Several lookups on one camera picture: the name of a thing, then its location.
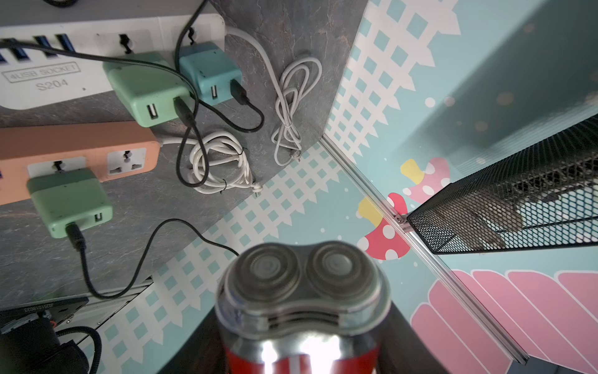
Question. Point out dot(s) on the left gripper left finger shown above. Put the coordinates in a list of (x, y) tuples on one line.
[(203, 352)]

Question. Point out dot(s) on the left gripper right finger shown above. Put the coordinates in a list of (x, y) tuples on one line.
[(402, 351)]

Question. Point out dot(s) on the green charger adapter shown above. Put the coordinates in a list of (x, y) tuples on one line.
[(70, 197), (147, 93), (211, 70)]

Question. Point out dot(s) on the orange power strip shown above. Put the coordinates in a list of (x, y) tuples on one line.
[(111, 150)]

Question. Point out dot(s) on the white power strip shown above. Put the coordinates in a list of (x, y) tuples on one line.
[(30, 78)]

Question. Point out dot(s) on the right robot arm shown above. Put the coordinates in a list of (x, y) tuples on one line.
[(31, 345)]

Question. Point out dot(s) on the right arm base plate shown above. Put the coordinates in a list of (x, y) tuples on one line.
[(57, 310)]

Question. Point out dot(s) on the black wire mesh basket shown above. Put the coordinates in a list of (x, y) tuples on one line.
[(543, 197)]

